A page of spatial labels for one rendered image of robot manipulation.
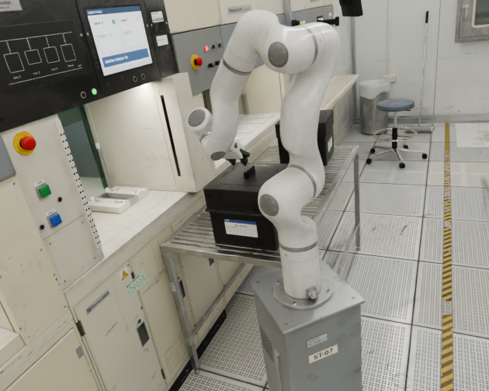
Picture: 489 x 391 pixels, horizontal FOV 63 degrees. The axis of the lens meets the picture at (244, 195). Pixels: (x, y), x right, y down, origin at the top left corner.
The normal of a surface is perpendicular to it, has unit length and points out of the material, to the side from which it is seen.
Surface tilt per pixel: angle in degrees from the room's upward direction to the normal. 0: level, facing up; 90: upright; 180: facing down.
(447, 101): 90
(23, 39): 90
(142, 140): 90
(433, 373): 0
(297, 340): 90
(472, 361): 0
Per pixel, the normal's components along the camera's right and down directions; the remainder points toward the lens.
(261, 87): -0.41, 0.43
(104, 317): 0.90, 0.06
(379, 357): -0.14, -0.90
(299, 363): 0.35, 0.34
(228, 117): 0.51, 0.13
